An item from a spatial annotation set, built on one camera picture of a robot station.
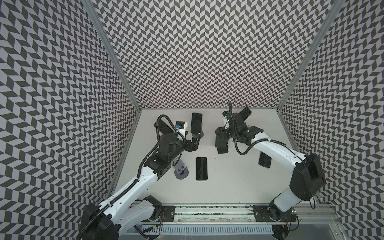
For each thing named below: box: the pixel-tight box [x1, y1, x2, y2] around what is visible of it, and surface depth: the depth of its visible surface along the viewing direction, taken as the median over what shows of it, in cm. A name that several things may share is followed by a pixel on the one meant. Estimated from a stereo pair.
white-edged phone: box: [195, 157, 208, 181], surface depth 88 cm
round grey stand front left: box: [173, 159, 189, 180], surface depth 84 cm
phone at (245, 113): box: [238, 106, 253, 121], surface depth 99 cm
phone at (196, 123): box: [190, 112, 203, 135], surface depth 98 cm
